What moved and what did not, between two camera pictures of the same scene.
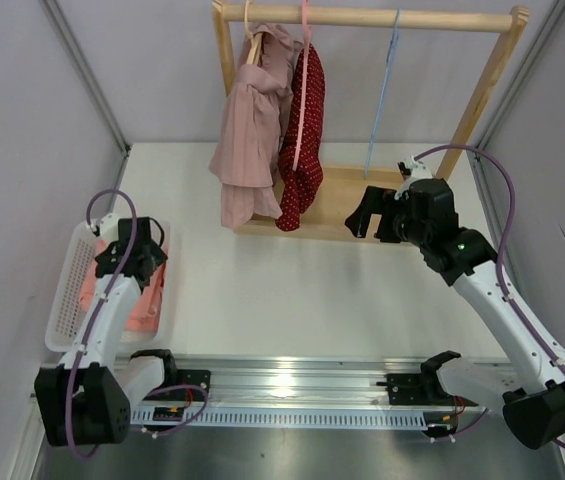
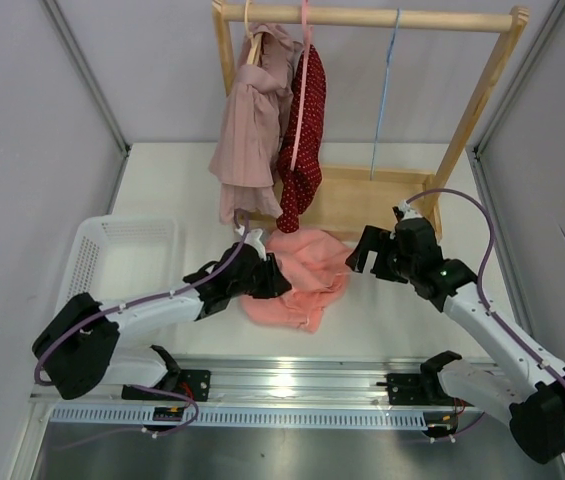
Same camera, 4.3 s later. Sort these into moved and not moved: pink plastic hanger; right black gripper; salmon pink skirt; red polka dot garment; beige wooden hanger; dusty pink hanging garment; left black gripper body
Moved: salmon pink skirt; right black gripper; left black gripper body
Not moved: dusty pink hanging garment; pink plastic hanger; beige wooden hanger; red polka dot garment
